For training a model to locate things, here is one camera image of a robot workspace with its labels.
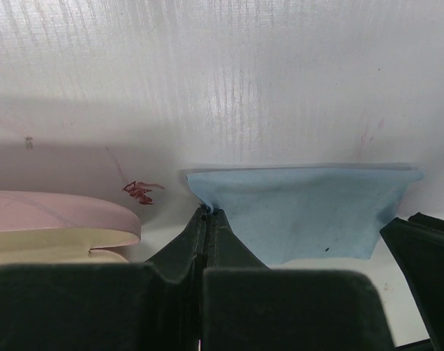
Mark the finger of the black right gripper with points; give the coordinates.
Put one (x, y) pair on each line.
(417, 245)

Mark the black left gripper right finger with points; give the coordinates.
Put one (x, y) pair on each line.
(247, 306)

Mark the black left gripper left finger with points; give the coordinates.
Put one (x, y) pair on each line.
(124, 306)

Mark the pink glasses case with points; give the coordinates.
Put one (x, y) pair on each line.
(43, 228)

